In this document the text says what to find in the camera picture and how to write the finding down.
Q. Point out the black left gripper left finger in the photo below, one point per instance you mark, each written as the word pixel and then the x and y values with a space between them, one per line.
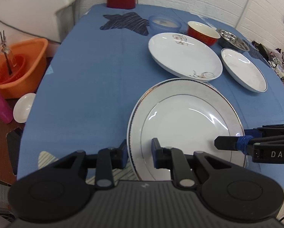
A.
pixel 109 159

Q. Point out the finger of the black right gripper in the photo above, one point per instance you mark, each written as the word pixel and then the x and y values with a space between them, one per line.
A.
pixel 232 143

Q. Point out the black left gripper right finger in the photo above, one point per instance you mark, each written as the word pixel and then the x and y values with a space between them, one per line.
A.
pixel 175 161

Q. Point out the large silver-rimmed white plate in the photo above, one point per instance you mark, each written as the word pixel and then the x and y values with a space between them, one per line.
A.
pixel 184 114

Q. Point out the blue tablecloth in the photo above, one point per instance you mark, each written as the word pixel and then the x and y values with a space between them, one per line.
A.
pixel 98 76

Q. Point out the small blue-rimmed white plate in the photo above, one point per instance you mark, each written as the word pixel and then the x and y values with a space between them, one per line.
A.
pixel 244 71

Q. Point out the white floral oval plate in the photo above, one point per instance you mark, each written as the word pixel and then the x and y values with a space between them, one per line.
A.
pixel 185 56

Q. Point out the small white bowl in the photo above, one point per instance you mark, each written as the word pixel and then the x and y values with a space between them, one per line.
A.
pixel 23 107

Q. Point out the stainless steel bowl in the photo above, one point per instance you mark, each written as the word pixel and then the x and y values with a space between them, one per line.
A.
pixel 229 40

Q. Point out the red ceramic bowl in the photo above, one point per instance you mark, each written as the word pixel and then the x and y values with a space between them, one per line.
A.
pixel 203 33

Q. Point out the orange plastic basin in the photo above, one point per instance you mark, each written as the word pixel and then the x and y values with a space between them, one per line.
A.
pixel 31 56

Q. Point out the translucent blue plastic bowl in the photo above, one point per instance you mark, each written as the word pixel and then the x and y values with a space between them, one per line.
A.
pixel 161 23

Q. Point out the clear glass bottle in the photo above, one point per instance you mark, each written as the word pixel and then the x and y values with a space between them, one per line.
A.
pixel 10 56

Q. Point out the black chopsticks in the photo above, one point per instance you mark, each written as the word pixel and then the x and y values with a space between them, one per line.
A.
pixel 5 51

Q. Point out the white appliance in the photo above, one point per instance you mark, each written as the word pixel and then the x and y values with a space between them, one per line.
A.
pixel 50 19

